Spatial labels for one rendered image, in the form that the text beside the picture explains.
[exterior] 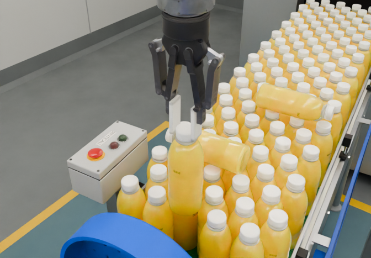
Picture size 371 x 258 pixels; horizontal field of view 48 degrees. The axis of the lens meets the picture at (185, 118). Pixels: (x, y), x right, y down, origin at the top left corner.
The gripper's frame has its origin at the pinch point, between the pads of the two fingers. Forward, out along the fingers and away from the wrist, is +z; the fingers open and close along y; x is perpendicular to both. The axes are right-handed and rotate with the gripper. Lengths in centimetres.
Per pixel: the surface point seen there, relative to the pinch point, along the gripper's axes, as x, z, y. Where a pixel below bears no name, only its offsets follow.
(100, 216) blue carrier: -19.2, 10.3, -5.2
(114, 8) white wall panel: 275, 102, -243
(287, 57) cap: 80, 22, -4
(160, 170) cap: 6.3, 21.4, -10.2
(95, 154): 2.4, 20.6, -26.2
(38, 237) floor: 34, 132, -108
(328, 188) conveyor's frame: 44, 42, 23
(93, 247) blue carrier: -18.7, 21.0, -9.0
